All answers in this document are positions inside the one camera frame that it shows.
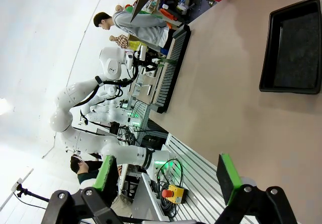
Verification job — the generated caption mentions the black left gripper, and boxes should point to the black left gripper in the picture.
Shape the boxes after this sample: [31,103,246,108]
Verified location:
[133,53,162,72]

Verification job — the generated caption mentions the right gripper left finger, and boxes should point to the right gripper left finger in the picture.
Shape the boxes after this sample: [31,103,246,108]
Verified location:
[41,155,126,224]

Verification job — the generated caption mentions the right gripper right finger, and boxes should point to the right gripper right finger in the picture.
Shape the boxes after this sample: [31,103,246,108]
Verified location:
[213,153,299,224]

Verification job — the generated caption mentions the green PCB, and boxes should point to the green PCB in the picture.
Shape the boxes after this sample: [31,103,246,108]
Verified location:
[157,58,178,65]

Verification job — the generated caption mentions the dark clipboard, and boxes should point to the dark clipboard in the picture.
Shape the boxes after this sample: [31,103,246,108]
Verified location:
[130,0,163,23]

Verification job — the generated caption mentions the black slotted PCB rack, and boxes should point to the black slotted PCB rack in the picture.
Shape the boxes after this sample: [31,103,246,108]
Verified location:
[150,24,192,114]

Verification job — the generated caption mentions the seated person with dark hair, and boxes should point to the seated person with dark hair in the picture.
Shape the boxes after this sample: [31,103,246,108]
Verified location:
[69,155,134,211]

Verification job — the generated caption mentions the person in grey sweater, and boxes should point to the person in grey sweater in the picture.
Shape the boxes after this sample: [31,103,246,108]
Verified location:
[93,6,174,50]

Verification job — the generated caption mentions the person in plaid shirt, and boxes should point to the person in plaid shirt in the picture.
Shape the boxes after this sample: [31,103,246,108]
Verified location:
[109,34,130,50]

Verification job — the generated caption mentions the yellow emergency stop box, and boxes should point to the yellow emergency stop box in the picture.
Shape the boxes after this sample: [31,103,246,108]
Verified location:
[162,183,189,205]

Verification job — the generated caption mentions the cluttered workbench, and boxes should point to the cluttered workbench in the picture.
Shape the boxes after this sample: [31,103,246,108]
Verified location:
[148,0,217,30]

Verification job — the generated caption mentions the white robot arms behind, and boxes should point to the white robot arms behind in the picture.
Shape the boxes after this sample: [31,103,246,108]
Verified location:
[82,84,131,124]

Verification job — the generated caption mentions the black plastic tray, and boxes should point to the black plastic tray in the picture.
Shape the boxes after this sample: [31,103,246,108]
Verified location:
[259,0,322,95]

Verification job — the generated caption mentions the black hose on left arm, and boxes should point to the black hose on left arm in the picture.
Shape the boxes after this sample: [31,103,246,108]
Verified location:
[72,65,139,108]

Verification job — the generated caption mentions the aluminium profile table frame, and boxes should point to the aluminium profile table frame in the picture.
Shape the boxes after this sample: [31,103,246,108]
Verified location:
[148,133,252,224]

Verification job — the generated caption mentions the black cable bundle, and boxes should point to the black cable bundle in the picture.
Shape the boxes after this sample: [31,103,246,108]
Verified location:
[157,196,182,219]

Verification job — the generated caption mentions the camera on black tripod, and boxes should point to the camera on black tripod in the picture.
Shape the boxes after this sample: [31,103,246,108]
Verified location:
[11,177,51,203]

